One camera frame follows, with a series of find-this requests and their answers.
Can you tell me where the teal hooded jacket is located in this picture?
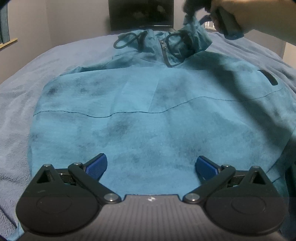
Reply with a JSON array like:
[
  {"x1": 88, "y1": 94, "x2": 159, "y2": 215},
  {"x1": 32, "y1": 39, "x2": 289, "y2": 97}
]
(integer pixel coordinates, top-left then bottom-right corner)
[{"x1": 6, "y1": 15, "x2": 296, "y2": 241}]

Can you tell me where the black monitor screen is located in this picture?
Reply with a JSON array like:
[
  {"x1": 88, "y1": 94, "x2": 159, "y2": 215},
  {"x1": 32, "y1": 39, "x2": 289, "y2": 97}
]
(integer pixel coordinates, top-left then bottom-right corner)
[{"x1": 108, "y1": 0, "x2": 174, "y2": 31}]

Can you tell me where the blue bed blanket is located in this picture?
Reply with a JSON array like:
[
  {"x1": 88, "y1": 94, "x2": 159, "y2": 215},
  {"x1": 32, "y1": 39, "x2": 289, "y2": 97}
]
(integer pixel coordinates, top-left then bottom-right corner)
[{"x1": 1, "y1": 32, "x2": 295, "y2": 240}]

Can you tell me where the wooden window sill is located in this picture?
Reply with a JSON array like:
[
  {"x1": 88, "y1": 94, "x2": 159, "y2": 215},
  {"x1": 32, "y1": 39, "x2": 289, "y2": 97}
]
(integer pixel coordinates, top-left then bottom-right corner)
[{"x1": 0, "y1": 38, "x2": 18, "y2": 49}]

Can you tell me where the teal window curtain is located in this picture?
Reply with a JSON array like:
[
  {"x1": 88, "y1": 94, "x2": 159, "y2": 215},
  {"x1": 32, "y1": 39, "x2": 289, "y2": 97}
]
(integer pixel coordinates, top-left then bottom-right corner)
[{"x1": 1, "y1": 0, "x2": 10, "y2": 44}]

